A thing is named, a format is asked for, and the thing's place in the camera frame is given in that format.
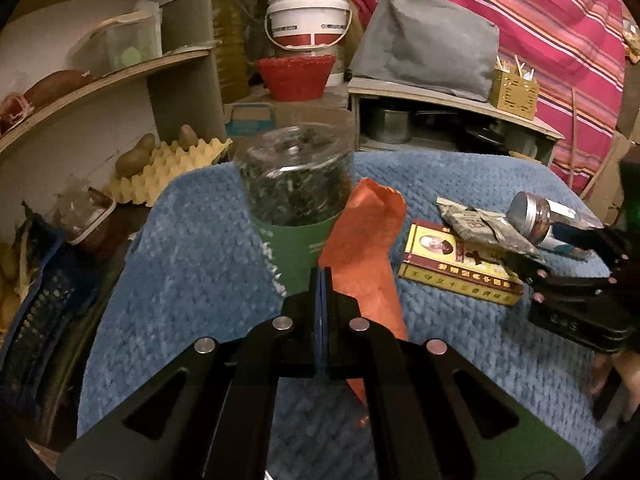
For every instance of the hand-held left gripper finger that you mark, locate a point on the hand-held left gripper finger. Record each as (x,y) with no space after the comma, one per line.
(325,310)
(315,310)

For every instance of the sweet potato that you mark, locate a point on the sweet potato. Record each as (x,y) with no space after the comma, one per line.
(57,87)

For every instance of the yellow crumpled bag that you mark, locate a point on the yellow crumpled bag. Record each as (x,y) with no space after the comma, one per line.
(632,42)

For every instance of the small metal pot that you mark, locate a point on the small metal pot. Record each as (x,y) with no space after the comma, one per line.
(390,127)

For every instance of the pink striped cloth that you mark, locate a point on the pink striped cloth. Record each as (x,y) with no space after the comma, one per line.
(550,10)

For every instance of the yellow and red flat box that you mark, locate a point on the yellow and red flat box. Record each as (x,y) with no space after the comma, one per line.
(450,260)

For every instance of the clear jar with green label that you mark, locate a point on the clear jar with green label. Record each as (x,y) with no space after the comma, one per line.
(295,195)

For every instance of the bundle of wooden utensils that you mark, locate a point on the bundle of wooden utensils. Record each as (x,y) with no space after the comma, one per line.
(520,67)

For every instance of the clear plastic storage container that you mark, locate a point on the clear plastic storage container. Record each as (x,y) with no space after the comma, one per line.
(115,45)

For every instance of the orange paper wrapper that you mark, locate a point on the orange paper wrapper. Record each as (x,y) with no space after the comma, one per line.
(365,240)

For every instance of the yellow bamboo utensil holder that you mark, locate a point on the yellow bamboo utensil holder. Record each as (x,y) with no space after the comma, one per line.
(515,95)

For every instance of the grey cloth cover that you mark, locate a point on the grey cloth cover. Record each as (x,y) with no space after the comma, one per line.
(425,45)

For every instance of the clear jar with silver lid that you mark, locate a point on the clear jar with silver lid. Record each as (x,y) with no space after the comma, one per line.
(530,215)

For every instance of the clear plastic tub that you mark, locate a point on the clear plastic tub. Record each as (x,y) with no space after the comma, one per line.
(85,215)

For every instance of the person's right hand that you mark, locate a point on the person's right hand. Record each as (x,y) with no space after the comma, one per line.
(625,382)

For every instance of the crumpled foil packet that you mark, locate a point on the crumpled foil packet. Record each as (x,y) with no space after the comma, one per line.
(480,225)

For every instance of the blue plastic crate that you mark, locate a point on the blue plastic crate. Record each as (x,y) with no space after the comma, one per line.
(40,310)

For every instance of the yellow oil jug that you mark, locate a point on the yellow oil jug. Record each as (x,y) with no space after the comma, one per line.
(230,50)

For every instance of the brown potato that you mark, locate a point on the brown potato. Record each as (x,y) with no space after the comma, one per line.
(188,137)
(135,157)

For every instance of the white plastic bucket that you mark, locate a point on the white plastic bucket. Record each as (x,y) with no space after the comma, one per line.
(307,15)

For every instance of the flattened cardboard pieces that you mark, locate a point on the flattened cardboard pieces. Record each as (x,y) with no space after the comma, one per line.
(607,175)

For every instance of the red plastic basket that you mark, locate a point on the red plastic basket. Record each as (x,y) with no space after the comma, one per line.
(295,77)

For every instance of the small wooden cabinet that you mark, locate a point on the small wooden cabinet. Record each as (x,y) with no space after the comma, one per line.
(450,97)

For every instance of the wooden shelf unit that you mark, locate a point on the wooden shelf unit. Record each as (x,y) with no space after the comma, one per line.
(100,82)

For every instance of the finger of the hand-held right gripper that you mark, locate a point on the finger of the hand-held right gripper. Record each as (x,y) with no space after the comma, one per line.
(595,242)
(565,282)

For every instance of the blue knitted blanket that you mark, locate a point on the blue knitted blanket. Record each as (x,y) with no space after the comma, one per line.
(200,270)

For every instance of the yellow egg tray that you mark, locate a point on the yellow egg tray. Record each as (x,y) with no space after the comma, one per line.
(170,170)

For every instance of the cardboard box blue label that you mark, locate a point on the cardboard box blue label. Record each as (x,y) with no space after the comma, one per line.
(250,119)

